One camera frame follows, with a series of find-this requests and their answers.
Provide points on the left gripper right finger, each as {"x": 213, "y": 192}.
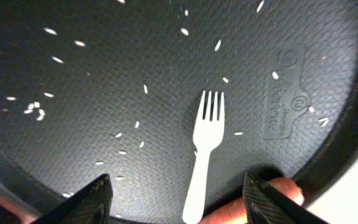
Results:
{"x": 266, "y": 205}

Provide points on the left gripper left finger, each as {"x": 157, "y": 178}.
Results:
{"x": 91, "y": 205}

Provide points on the orange carrot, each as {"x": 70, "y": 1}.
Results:
{"x": 235, "y": 211}

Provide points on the white plastic fork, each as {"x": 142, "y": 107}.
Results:
{"x": 207, "y": 135}

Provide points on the round black tray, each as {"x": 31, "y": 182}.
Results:
{"x": 93, "y": 87}

